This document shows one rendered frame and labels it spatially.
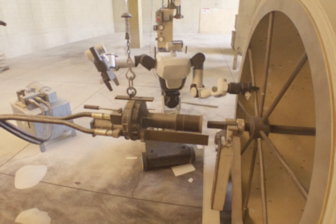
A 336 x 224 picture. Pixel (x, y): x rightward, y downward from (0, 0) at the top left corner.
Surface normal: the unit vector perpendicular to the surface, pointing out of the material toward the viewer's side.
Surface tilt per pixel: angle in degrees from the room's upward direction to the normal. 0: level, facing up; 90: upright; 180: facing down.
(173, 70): 101
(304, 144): 49
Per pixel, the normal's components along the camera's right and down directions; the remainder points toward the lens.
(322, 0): -0.08, -0.61
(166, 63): 0.15, -0.20
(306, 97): -0.16, 0.32
